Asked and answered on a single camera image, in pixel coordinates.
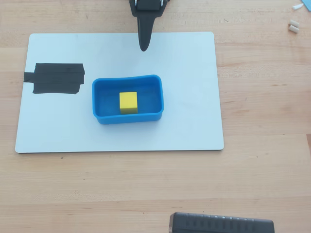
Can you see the short wooden dowel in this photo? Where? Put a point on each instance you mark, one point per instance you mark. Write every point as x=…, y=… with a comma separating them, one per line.
x=293, y=28
x=294, y=23

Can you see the white rectangular board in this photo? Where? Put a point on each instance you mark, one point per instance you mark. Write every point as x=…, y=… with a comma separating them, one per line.
x=170, y=131

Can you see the small white plastic piece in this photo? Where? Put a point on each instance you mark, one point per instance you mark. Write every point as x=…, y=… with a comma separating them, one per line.
x=298, y=6

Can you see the blue sheet corner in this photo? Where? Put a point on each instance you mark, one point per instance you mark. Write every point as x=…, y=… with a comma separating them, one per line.
x=307, y=4

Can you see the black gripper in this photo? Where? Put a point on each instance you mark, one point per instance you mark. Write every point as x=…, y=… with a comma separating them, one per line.
x=147, y=12

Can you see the yellow cube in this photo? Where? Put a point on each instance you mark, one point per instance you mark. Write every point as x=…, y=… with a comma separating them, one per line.
x=128, y=102

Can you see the black ribbed device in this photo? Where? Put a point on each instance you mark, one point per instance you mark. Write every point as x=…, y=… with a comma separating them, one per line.
x=218, y=224

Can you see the black tape patch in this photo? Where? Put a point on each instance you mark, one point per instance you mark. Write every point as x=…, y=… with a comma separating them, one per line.
x=58, y=77

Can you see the blue rectangular plastic bin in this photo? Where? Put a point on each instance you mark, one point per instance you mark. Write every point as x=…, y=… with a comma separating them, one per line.
x=104, y=116

